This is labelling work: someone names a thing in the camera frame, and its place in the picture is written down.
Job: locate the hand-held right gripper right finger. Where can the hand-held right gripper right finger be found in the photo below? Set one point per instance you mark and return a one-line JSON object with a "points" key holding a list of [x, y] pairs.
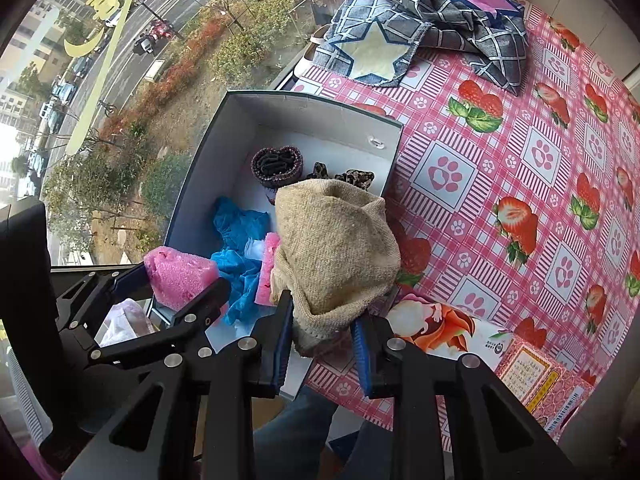
{"points": [[362, 360]]}

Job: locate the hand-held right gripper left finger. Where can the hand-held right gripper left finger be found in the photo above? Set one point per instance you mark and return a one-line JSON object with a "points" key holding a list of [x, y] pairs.
{"points": [[277, 355]]}

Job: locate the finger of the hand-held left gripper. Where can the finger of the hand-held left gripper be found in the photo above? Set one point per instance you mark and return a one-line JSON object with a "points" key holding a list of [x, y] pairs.
{"points": [[131, 280], [205, 305]]}

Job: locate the pink fuzzy sock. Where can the pink fuzzy sock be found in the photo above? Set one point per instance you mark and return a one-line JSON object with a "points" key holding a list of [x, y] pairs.
{"points": [[180, 275]]}

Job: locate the blue cloth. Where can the blue cloth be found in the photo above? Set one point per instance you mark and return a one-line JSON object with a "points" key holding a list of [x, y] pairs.
{"points": [[240, 285], [240, 225]]}

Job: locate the cream beige sock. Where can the cream beige sock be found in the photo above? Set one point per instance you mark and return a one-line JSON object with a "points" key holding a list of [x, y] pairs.
{"points": [[335, 250]]}

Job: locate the purple red green knitted hat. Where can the purple red green knitted hat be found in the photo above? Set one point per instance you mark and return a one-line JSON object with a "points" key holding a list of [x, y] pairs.
{"points": [[277, 165]]}

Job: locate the leopard print scrunchie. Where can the leopard print scrunchie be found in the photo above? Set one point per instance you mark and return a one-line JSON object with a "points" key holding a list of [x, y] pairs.
{"points": [[350, 177]]}

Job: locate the white cardboard box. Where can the white cardboard box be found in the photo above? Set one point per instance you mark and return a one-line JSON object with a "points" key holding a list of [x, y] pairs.
{"points": [[300, 115]]}

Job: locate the pale plastic bag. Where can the pale plastic bag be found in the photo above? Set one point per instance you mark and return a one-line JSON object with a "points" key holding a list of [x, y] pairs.
{"points": [[125, 322]]}

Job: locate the person's legs in jeans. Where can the person's legs in jeans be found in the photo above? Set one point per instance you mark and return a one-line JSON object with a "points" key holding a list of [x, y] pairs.
{"points": [[295, 435]]}

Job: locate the orange print tissue pack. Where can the orange print tissue pack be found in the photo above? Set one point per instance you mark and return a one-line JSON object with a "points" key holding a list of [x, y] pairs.
{"points": [[440, 330]]}

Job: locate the pink patterned tissue box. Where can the pink patterned tissue box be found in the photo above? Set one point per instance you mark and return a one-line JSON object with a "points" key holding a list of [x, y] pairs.
{"points": [[545, 385]]}

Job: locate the long yellow window sticker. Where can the long yellow window sticker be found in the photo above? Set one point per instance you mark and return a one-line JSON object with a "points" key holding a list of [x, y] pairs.
{"points": [[100, 75]]}

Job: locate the yellow crescent window sticker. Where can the yellow crescent window sticker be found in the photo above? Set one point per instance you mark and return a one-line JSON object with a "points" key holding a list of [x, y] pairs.
{"points": [[82, 47]]}

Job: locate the pink strawberry print tablecloth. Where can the pink strawberry print tablecloth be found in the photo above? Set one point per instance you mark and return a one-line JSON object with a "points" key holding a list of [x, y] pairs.
{"points": [[500, 160]]}

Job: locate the cream leather shoe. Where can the cream leather shoe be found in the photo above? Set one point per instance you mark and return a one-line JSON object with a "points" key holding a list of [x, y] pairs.
{"points": [[304, 67], [319, 36]]}

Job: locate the yellow character window sticker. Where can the yellow character window sticker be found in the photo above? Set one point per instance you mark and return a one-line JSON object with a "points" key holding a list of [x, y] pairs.
{"points": [[102, 0]]}

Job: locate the denim cloth with star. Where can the denim cloth with star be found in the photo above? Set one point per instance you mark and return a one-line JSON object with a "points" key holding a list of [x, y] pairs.
{"points": [[375, 55]]}

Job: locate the grey plaid cloth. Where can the grey plaid cloth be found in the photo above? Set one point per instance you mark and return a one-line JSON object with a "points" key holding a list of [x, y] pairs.
{"points": [[470, 25]]}

